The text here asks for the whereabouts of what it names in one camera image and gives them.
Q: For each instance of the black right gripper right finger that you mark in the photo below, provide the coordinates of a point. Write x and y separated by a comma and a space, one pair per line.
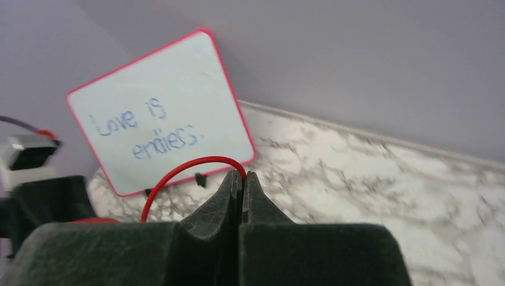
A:
274, 250

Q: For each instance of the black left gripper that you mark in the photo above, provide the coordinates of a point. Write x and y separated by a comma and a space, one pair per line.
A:
32, 204

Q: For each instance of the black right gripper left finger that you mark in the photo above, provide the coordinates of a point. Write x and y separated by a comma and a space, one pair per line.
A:
198, 250

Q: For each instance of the red black headphones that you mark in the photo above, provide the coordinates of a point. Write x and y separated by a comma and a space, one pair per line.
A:
96, 220

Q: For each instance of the black whiteboard stand right foot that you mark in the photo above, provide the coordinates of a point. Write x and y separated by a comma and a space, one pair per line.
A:
201, 180

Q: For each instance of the pink framed whiteboard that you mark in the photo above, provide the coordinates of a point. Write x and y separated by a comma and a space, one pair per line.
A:
170, 106

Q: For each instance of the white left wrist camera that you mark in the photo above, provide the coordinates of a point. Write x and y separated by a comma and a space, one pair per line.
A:
24, 159

